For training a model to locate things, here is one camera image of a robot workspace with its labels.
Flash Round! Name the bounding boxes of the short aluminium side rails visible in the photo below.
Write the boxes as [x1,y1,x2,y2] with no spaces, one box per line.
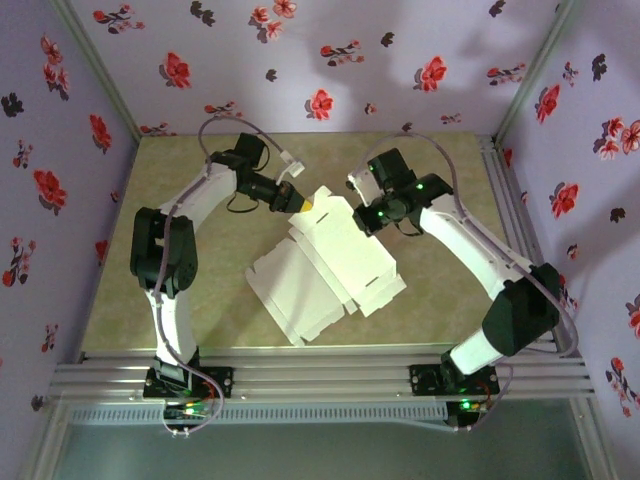
[474,132,586,359]

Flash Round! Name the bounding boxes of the pink and white paper box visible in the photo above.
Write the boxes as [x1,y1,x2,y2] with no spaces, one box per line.
[243,185,409,349]

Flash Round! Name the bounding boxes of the grey right arm cable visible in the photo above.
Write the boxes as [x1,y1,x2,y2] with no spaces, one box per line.
[362,130,581,434]

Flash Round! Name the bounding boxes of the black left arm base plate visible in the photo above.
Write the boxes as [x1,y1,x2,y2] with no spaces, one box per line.
[143,366,235,400]

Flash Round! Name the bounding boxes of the grey left arm cable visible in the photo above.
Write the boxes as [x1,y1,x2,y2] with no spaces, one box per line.
[149,114,294,439]

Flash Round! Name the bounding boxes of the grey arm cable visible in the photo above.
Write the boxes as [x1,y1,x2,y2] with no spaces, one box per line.
[149,114,294,439]
[362,130,581,434]

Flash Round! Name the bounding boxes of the aluminium corner post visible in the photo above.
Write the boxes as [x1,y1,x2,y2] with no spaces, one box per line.
[52,0,144,146]
[492,0,584,146]

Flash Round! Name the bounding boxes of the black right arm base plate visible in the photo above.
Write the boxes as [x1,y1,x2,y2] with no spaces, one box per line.
[408,363,501,397]

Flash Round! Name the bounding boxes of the long aluminium frame rails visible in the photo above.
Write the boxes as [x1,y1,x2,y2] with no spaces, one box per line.
[47,347,596,401]

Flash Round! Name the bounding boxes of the grey slotted cable duct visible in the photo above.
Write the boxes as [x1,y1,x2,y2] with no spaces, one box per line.
[64,402,449,426]

